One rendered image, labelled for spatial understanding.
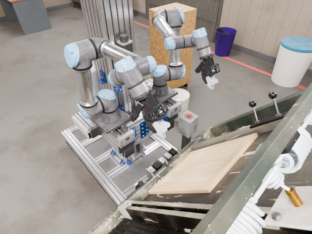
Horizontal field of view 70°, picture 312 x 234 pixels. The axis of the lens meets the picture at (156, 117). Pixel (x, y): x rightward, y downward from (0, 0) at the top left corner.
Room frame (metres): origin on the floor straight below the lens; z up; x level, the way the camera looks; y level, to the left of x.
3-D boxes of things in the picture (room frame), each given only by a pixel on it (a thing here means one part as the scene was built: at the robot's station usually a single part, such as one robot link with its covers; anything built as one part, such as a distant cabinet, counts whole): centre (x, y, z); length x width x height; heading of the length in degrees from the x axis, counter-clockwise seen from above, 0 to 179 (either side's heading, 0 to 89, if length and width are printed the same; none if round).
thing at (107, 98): (1.27, 0.34, 1.20); 0.13 x 0.12 x 0.14; 129
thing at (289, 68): (3.38, -2.29, 0.34); 0.58 x 0.55 x 0.68; 131
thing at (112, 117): (1.27, 0.34, 1.09); 0.15 x 0.15 x 0.10
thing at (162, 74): (1.60, -0.05, 1.20); 0.13 x 0.12 x 0.14; 105
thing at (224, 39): (4.51, -1.43, 0.26); 0.45 x 0.42 x 0.53; 41
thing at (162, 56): (3.26, -0.26, 0.63); 0.50 x 0.42 x 1.25; 127
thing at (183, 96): (2.51, -0.32, 0.24); 0.32 x 0.30 x 0.47; 131
